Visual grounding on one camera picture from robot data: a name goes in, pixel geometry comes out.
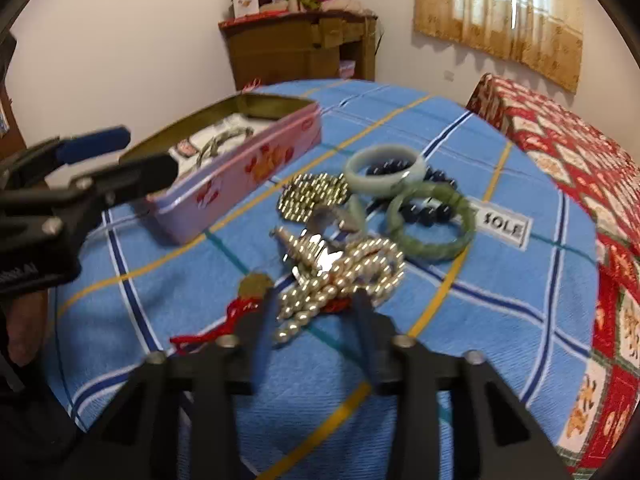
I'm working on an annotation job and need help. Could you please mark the pale jade bangle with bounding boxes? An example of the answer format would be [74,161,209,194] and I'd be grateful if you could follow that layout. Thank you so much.
[345,145,427,196]

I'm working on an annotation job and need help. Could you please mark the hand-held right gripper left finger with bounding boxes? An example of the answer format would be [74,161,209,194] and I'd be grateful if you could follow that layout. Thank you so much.
[60,286,279,480]

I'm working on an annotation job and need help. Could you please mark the dark blue bead bracelet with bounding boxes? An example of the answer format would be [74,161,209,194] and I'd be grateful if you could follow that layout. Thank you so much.
[364,159,458,226]

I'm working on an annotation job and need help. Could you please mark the blue plaid blanket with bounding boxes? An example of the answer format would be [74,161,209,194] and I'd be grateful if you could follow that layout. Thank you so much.
[42,77,601,480]

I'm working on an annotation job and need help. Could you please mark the pink floral tin box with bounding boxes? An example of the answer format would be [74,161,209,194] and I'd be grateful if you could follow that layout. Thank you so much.
[119,92,323,246]

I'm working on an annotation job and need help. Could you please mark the pearl necklace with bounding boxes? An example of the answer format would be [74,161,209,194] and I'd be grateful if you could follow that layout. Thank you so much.
[270,237,406,348]

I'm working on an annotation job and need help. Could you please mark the silver metal jewelry piece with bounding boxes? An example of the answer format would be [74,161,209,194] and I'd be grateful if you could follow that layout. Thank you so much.
[270,210,361,281]

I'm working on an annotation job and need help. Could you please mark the printed paper sheets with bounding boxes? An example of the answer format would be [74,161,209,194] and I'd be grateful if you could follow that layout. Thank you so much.
[167,114,271,171]

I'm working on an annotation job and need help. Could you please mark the person's left hand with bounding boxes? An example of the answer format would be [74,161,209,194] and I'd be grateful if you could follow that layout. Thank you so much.
[0,287,51,368]

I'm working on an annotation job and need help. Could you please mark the wooden desk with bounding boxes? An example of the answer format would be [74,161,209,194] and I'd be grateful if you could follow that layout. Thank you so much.
[217,10,378,92]

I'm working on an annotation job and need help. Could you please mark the red string coin pendant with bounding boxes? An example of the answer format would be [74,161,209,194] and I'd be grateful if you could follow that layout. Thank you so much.
[169,271,351,358]

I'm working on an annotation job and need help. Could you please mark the green twisted bangle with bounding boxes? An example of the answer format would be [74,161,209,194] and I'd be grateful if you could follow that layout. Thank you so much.
[386,182,478,261]

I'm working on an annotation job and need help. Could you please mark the wooden door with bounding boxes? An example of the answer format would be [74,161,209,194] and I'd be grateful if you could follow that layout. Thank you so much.
[0,80,28,161]

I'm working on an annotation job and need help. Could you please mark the red patchwork quilt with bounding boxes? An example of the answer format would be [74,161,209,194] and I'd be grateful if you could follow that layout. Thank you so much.
[465,72,640,480]

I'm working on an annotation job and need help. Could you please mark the gold bead bracelet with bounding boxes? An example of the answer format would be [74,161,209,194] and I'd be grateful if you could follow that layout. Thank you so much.
[276,172,351,222]

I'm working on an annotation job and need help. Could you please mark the pale green pendant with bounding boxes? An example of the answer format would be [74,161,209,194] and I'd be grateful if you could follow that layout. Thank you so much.
[336,194,373,233]

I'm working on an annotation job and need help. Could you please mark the white cloth label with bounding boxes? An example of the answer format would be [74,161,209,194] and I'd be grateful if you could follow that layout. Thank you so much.
[470,207,530,251]

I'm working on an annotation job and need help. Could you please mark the yellow patterned curtain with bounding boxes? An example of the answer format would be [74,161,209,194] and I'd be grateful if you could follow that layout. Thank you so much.
[412,0,586,93]

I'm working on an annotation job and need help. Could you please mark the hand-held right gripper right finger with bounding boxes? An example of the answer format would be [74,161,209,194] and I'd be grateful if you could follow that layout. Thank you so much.
[351,287,571,480]

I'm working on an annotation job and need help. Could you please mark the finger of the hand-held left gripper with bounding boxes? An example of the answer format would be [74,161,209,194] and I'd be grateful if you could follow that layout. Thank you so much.
[0,154,180,243]
[0,126,132,196]

